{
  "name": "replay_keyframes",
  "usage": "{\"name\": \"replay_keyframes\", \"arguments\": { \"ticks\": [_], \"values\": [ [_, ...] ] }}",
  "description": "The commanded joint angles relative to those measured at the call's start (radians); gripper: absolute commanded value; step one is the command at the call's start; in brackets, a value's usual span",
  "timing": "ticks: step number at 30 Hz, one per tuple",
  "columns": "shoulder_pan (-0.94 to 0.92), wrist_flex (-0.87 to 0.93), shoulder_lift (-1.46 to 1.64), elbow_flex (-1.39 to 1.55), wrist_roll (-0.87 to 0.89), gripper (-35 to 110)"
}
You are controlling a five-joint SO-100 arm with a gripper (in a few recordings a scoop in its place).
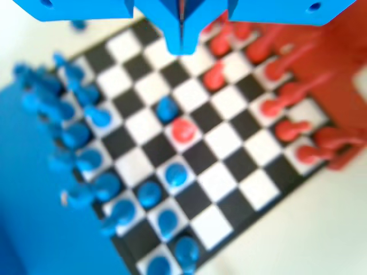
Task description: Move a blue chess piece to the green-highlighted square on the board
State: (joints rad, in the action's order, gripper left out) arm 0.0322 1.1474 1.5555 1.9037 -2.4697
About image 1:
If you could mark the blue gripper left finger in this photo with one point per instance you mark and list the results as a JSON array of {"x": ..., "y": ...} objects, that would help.
[{"x": 166, "y": 17}]

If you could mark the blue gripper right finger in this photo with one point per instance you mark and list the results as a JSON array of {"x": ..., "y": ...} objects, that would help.
[{"x": 198, "y": 14}]

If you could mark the blue chess pawn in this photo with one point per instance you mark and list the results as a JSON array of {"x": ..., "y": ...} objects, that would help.
[
  {"x": 78, "y": 24},
  {"x": 97, "y": 114},
  {"x": 70, "y": 71},
  {"x": 149, "y": 194},
  {"x": 167, "y": 108},
  {"x": 186, "y": 252},
  {"x": 86, "y": 93},
  {"x": 167, "y": 222}
]

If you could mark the red chess pawn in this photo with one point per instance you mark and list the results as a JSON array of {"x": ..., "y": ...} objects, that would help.
[
  {"x": 308, "y": 153},
  {"x": 215, "y": 76},
  {"x": 271, "y": 106},
  {"x": 288, "y": 131},
  {"x": 220, "y": 43}
]

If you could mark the blue chess rook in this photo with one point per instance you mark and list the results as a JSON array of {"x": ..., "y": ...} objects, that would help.
[
  {"x": 157, "y": 265},
  {"x": 43, "y": 83}
]

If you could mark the blue chess bishop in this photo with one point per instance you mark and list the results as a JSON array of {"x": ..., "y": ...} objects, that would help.
[
  {"x": 76, "y": 134},
  {"x": 123, "y": 212}
]

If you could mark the blue chess queen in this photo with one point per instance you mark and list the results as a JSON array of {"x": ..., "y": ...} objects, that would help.
[{"x": 90, "y": 159}]

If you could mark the red chess rook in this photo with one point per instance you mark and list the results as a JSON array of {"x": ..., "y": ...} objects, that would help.
[{"x": 329, "y": 140}]

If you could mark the black and white chessboard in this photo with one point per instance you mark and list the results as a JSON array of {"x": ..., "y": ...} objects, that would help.
[{"x": 229, "y": 172}]

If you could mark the red base plate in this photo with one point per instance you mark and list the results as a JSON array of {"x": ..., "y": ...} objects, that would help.
[{"x": 344, "y": 57}]

